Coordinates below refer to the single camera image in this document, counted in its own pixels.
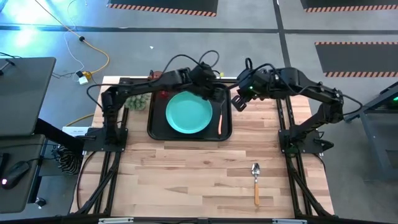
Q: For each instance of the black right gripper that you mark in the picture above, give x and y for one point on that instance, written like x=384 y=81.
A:
x=262 y=85

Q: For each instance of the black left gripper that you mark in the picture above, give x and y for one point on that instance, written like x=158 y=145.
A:
x=203 y=77

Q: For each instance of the teal plastic plate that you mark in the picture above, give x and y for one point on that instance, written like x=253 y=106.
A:
x=188 y=112

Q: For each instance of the red translucent cup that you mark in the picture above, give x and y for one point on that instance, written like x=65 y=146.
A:
x=163 y=94

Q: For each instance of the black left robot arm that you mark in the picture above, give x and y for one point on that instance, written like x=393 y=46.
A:
x=140 y=85

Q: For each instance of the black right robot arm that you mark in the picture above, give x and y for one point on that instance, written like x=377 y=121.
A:
x=311 y=90

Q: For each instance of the black plastic tray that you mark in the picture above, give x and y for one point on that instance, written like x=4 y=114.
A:
x=158 y=124

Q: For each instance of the black orange-striped floor mat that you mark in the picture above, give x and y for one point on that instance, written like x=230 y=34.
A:
x=161 y=4
x=348 y=3
x=357 y=59

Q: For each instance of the white power adapter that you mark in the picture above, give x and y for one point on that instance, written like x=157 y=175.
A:
x=83 y=81

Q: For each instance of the grey metal stand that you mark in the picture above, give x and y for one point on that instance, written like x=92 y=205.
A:
x=371 y=146

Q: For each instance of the white paper label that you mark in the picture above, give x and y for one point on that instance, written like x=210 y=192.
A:
x=74 y=131

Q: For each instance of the black slanted bar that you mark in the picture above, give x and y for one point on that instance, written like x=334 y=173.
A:
x=59 y=135

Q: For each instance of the large black desk top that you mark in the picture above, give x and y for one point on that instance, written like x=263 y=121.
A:
x=25 y=93

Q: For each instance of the small black caster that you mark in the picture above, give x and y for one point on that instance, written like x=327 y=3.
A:
x=40 y=202

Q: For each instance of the black computer mouse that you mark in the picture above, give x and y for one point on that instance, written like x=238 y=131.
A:
x=15 y=174

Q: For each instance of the small black desk shelf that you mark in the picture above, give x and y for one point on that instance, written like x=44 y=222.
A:
x=18 y=199

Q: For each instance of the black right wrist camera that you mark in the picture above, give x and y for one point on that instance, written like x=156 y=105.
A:
x=250 y=87

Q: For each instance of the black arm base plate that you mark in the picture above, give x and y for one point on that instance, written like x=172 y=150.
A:
x=314 y=146
x=122 y=146

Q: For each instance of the silver metal bracket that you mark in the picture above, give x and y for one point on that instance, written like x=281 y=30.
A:
x=115 y=221
x=289 y=221

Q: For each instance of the black aluminium table frame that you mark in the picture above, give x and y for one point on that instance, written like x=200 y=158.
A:
x=171 y=222

